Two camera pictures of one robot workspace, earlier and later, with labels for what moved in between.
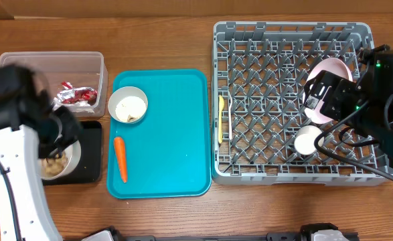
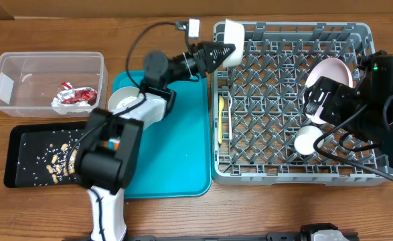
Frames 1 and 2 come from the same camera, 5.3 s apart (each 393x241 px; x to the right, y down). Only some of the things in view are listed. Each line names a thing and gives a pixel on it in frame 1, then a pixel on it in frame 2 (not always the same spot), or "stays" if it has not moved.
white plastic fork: x=229 y=114 stays
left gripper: x=73 y=127 to x=199 y=53
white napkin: x=77 y=106 stays
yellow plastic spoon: x=221 y=106 stays
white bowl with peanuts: x=55 y=168 to x=234 y=34
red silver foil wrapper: x=76 y=95 stays
